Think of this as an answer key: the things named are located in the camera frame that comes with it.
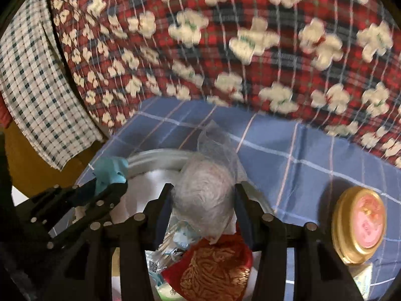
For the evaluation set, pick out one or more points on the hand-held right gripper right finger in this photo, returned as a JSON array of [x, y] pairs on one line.
[[244, 222]]

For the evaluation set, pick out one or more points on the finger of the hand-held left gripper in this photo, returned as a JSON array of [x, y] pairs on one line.
[[100, 210], [53, 200]]

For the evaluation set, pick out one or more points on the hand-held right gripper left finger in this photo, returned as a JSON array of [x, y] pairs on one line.
[[163, 219]]

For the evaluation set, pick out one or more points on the clear bag of cotton swabs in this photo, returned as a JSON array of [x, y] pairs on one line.
[[175, 250]]

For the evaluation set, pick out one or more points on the teal cloth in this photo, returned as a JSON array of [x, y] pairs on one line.
[[111, 172]]

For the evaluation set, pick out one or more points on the bagged steel wool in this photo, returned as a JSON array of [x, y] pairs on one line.
[[203, 194]]

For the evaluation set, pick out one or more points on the red gold embroidered pouch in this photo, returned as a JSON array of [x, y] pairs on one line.
[[216, 272]]

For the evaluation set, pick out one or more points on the round metal tin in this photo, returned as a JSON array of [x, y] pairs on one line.
[[150, 163]]

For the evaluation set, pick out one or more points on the brown wooden furniture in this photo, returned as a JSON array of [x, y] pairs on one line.
[[34, 175]]

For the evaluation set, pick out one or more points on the blue plaid bedsheet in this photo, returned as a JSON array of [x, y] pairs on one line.
[[297, 169]]

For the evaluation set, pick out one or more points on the white green checked cloth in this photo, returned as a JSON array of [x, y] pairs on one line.
[[37, 84]]

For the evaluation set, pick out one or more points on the gold round lid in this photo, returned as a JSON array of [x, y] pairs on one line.
[[363, 222]]

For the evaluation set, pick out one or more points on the yellow blue-ringed tissue box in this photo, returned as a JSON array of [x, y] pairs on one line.
[[362, 280]]

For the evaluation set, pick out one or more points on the red plaid bear-print blanket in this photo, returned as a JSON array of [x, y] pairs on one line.
[[219, 37]]

